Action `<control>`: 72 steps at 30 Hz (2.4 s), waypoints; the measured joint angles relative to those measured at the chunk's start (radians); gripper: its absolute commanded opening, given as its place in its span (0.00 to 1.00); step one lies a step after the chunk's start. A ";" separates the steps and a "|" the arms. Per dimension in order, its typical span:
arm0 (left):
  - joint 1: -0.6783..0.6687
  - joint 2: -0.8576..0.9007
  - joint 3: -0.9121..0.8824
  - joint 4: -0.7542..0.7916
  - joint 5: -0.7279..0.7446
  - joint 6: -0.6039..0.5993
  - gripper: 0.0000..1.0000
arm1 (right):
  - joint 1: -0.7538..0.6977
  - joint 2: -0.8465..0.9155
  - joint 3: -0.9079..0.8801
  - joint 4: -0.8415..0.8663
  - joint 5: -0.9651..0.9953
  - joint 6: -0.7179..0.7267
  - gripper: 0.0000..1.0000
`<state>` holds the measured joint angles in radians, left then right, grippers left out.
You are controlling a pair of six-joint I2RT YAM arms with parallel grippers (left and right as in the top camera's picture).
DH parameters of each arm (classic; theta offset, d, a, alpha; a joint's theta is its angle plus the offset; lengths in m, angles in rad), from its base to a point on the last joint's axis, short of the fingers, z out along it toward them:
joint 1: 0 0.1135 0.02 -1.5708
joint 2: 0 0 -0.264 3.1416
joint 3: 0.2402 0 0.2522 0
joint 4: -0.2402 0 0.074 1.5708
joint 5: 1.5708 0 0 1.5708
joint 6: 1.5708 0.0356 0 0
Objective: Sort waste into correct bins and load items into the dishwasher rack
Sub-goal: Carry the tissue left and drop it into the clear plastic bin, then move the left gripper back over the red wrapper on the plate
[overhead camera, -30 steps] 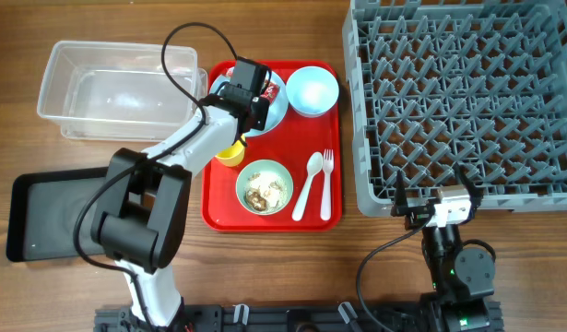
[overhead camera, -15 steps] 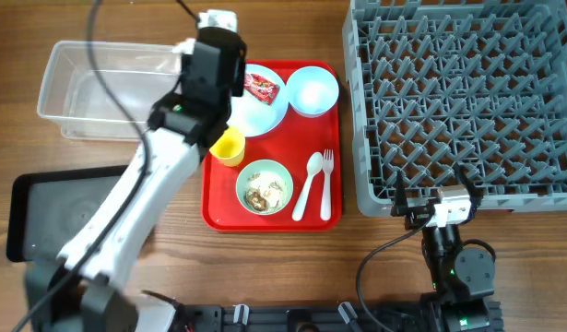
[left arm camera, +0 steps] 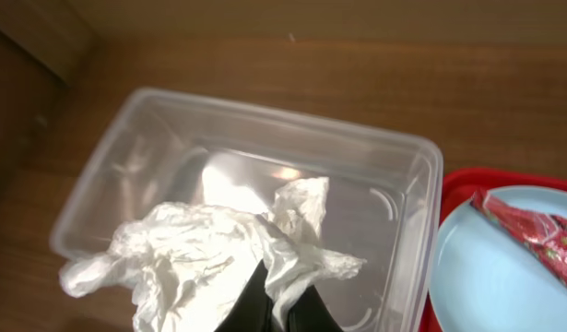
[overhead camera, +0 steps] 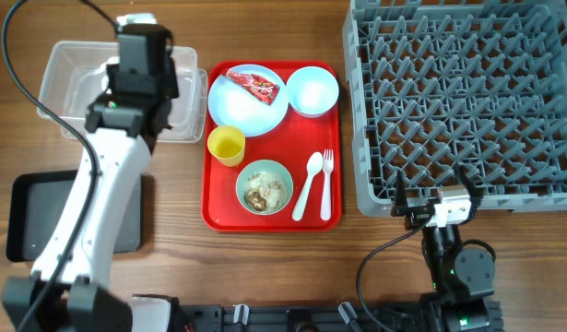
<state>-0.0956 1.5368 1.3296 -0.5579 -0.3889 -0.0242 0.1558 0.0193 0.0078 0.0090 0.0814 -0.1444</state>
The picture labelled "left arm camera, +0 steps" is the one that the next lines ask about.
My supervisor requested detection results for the white napkin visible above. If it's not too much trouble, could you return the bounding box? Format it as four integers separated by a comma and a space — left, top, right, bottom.
60, 177, 366, 331

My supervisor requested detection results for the light blue plate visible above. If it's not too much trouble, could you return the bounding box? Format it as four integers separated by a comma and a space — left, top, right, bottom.
429, 188, 567, 332

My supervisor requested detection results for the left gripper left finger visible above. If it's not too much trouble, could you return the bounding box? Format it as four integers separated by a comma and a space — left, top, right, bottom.
215, 261, 273, 332

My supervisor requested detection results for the red serving tray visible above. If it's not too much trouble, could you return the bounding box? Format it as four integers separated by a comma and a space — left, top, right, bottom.
420, 169, 567, 332

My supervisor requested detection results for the clear plastic waste bin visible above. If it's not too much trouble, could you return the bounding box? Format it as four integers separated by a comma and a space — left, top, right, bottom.
50, 89, 443, 332

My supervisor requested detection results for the red snack wrapper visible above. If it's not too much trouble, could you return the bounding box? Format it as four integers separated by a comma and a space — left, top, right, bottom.
470, 190, 567, 288

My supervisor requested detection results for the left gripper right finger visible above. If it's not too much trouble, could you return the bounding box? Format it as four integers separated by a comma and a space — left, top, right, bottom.
286, 286, 343, 332

